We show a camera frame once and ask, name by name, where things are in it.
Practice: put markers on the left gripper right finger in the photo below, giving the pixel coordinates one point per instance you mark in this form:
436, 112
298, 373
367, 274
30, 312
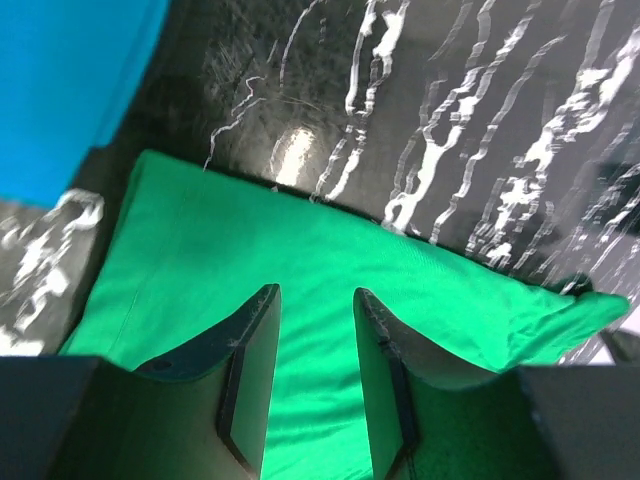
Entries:
391, 355

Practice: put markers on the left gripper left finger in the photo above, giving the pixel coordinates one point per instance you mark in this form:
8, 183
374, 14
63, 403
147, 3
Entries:
243, 349

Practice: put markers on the green t-shirt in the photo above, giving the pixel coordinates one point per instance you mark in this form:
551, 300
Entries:
191, 246

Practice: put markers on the folded blue t-shirt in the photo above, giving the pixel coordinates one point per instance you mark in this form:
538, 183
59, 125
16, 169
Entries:
69, 71

